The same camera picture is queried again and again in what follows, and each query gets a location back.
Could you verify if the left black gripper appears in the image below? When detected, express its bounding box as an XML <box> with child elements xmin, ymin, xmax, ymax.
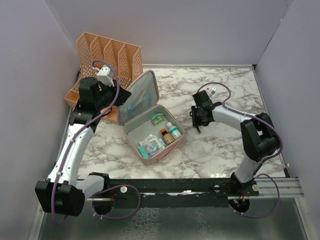
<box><xmin>96</xmin><ymin>79</ymin><xmax>132</xmax><ymax>110</ymax></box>

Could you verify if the blue packet plastic bag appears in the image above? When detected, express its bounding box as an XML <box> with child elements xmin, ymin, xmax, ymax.
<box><xmin>126</xmin><ymin>93</ymin><xmax>152</xmax><ymax>116</ymax></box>

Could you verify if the white medicine bottle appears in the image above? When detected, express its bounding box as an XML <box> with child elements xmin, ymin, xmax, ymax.
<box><xmin>166</xmin><ymin>122</ymin><xmax>182</xmax><ymax>140</ymax></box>

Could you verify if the small teal plastic piece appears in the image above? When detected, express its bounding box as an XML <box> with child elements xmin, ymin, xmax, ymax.
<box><xmin>151</xmin><ymin>113</ymin><xmax>163</xmax><ymax>120</ymax></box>

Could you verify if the small green box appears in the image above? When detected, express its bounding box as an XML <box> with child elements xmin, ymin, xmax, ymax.
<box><xmin>151</xmin><ymin>116</ymin><xmax>164</xmax><ymax>125</ymax></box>

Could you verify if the brown bottle orange cap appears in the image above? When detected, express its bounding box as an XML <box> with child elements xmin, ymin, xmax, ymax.
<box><xmin>160</xmin><ymin>128</ymin><xmax>175</xmax><ymax>145</ymax></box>

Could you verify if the pink medicine kit case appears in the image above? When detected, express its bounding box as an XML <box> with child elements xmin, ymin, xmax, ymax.
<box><xmin>117</xmin><ymin>70</ymin><xmax>185</xmax><ymax>165</ymax></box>

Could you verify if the alcohol wipes plastic bag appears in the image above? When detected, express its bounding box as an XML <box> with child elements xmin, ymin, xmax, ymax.
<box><xmin>138</xmin><ymin>134</ymin><xmax>165</xmax><ymax>158</ymax></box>

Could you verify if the blue item plastic bag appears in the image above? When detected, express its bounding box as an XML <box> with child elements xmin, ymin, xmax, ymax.
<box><xmin>138</xmin><ymin>146</ymin><xmax>149</xmax><ymax>159</ymax></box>

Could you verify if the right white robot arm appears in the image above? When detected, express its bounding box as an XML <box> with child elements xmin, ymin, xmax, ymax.
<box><xmin>189</xmin><ymin>90</ymin><xmax>283</xmax><ymax>196</ymax></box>

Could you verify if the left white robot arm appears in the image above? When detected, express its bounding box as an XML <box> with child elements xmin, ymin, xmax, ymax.
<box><xmin>35</xmin><ymin>77</ymin><xmax>131</xmax><ymax>218</ymax></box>

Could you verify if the long white packaged strip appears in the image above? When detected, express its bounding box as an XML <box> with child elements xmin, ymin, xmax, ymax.
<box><xmin>205</xmin><ymin>87</ymin><xmax>217</xmax><ymax>98</ymax></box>

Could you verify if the orange mesh file organizer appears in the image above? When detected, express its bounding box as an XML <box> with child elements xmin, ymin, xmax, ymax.
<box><xmin>64</xmin><ymin>32</ymin><xmax>143</xmax><ymax>109</ymax></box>

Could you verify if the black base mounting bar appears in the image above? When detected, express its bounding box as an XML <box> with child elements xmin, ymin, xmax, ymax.
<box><xmin>92</xmin><ymin>176</ymin><xmax>259</xmax><ymax>213</ymax></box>

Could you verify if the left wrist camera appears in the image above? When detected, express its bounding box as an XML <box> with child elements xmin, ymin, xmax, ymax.
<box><xmin>96</xmin><ymin>65</ymin><xmax>115</xmax><ymax>87</ymax></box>

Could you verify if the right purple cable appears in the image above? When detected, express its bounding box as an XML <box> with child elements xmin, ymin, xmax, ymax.
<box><xmin>196</xmin><ymin>82</ymin><xmax>285</xmax><ymax>218</ymax></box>

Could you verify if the purple cable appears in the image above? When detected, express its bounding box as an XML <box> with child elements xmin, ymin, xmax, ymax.
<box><xmin>196</xmin><ymin>82</ymin><xmax>285</xmax><ymax>218</ymax></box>
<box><xmin>51</xmin><ymin>59</ymin><xmax>142</xmax><ymax>226</ymax></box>

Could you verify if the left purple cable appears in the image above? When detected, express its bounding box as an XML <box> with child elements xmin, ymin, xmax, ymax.
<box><xmin>51</xmin><ymin>59</ymin><xmax>142</xmax><ymax>226</ymax></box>

